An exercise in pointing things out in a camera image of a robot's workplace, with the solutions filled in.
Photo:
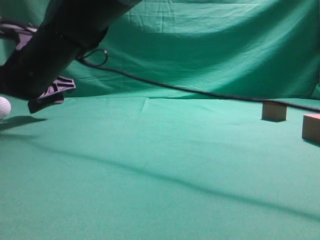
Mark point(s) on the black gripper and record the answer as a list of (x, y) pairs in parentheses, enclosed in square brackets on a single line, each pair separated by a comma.
[(40, 56)]

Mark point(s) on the red-brown cube block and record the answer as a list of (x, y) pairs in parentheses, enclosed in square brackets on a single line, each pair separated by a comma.
[(274, 112), (311, 128)]

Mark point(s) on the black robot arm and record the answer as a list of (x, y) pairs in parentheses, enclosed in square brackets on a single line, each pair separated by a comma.
[(98, 14)]

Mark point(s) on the red-brown cube block far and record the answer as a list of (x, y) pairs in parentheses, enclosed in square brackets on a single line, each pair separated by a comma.
[(274, 112)]

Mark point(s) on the white dimpled ball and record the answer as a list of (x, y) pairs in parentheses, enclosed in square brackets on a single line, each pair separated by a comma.
[(5, 108)]

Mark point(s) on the red-brown cube block near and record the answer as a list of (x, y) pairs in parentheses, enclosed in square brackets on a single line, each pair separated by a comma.
[(311, 128)]

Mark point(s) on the green cloth backdrop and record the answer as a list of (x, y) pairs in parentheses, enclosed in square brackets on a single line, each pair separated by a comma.
[(125, 160)]

